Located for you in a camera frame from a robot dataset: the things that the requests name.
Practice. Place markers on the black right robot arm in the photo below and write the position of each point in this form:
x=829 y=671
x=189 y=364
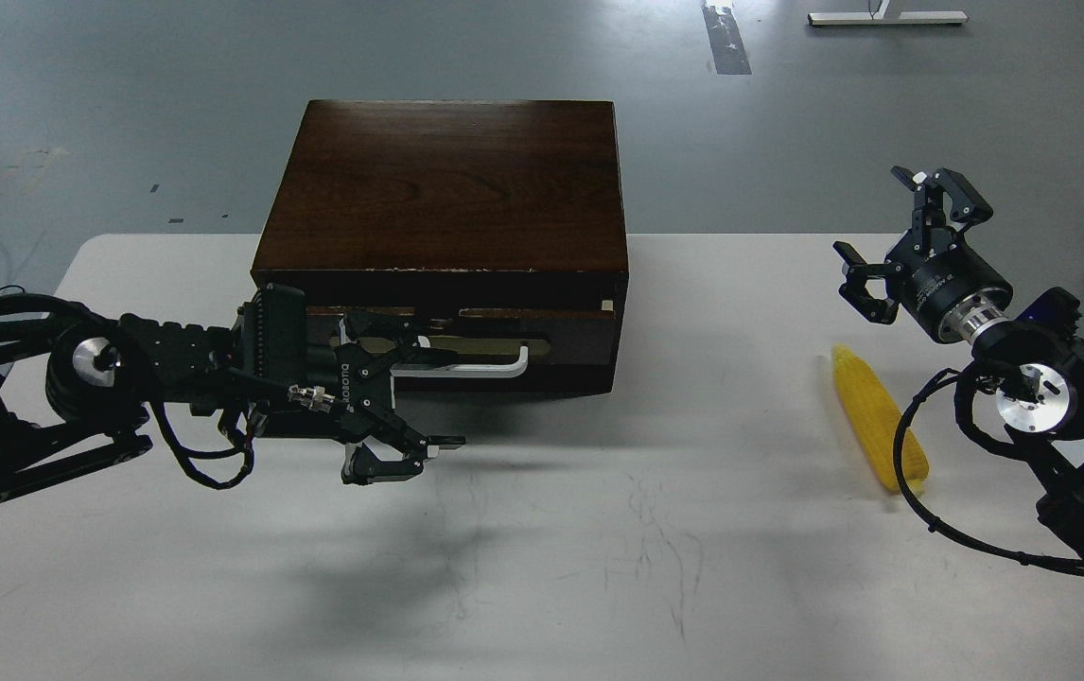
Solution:
x=1022 y=395

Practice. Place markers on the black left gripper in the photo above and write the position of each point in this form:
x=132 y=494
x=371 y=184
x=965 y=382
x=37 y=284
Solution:
x=345 y=393

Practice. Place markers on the wooden drawer with white handle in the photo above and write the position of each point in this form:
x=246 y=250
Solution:
x=571 y=348

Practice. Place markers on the white table leg base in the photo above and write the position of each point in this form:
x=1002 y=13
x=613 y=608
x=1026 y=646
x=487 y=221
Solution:
x=887 y=13

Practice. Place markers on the dark wooden drawer cabinet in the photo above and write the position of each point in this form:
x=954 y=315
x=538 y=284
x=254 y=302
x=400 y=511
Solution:
x=445 y=202

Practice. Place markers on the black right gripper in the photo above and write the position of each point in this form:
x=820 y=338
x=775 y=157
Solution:
x=931 y=282

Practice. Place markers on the yellow corn cob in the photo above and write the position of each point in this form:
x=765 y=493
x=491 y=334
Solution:
x=871 y=411

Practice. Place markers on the grey floor tape strip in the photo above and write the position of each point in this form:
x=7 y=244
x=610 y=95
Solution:
x=728 y=55

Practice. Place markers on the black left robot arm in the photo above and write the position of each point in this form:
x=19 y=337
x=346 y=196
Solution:
x=76 y=388

